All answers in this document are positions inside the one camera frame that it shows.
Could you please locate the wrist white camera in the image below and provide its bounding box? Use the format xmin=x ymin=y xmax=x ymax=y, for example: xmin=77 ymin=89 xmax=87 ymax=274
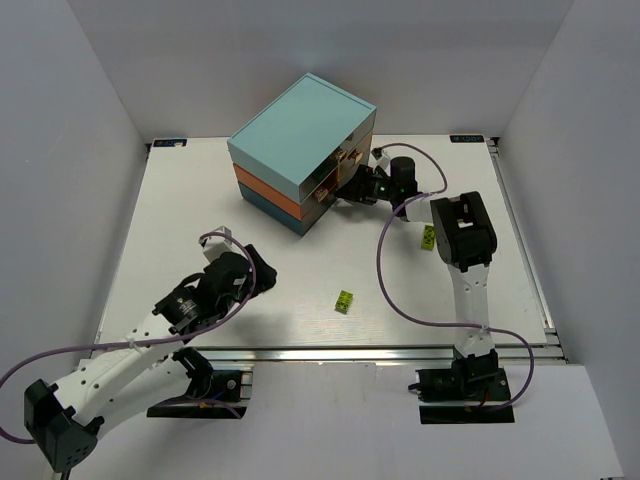
xmin=371 ymin=147 xmax=391 ymax=172
xmin=198 ymin=226 xmax=234 ymax=262

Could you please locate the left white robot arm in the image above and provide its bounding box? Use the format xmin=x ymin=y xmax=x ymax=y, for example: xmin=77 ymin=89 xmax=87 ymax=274
xmin=24 ymin=244 xmax=277 ymax=473

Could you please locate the purple cable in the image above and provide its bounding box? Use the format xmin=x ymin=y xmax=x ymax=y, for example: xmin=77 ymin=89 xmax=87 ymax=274
xmin=372 ymin=143 xmax=536 ymax=412
xmin=0 ymin=232 xmax=259 ymax=445

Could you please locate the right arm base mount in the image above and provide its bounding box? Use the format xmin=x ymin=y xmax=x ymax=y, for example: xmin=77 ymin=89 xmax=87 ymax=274
xmin=408 ymin=349 xmax=515 ymax=425

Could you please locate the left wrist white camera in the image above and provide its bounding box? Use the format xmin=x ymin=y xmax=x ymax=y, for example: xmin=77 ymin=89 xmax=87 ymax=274
xmin=198 ymin=226 xmax=234 ymax=262

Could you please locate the lime patterned lego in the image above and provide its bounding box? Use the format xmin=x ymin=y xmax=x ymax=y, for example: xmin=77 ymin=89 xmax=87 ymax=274
xmin=334 ymin=290 xmax=354 ymax=314

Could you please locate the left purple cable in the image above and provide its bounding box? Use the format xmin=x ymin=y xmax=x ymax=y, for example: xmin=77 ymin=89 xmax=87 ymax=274
xmin=0 ymin=232 xmax=259 ymax=445

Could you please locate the teal orange drawer cabinet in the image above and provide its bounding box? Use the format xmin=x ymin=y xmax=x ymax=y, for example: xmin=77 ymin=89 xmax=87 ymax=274
xmin=227 ymin=73 xmax=377 ymax=236

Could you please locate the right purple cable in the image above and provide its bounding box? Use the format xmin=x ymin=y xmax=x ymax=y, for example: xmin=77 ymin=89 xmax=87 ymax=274
xmin=372 ymin=143 xmax=536 ymax=412

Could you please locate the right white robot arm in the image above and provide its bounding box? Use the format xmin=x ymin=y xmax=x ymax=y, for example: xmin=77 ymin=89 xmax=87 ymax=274
xmin=336 ymin=156 xmax=497 ymax=360

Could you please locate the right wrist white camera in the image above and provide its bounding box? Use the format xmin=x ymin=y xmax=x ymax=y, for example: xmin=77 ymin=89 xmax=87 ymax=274
xmin=371 ymin=147 xmax=391 ymax=172

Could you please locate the blue label sticker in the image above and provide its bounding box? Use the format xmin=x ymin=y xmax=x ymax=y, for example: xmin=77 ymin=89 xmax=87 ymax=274
xmin=449 ymin=134 xmax=485 ymax=144
xmin=151 ymin=138 xmax=187 ymax=148

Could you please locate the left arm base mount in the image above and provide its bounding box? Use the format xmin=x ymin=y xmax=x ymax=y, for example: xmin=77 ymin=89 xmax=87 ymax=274
xmin=146 ymin=348 xmax=253 ymax=420

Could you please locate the lime 2x3 lego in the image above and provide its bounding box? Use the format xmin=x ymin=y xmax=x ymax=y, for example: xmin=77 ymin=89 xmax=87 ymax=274
xmin=421 ymin=224 xmax=436 ymax=251

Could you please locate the right blue label sticker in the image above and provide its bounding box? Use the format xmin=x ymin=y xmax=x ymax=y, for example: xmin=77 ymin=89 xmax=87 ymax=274
xmin=449 ymin=134 xmax=485 ymax=144

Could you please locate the left blue label sticker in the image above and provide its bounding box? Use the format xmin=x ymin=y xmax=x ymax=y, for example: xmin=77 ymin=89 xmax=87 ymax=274
xmin=151 ymin=138 xmax=187 ymax=148

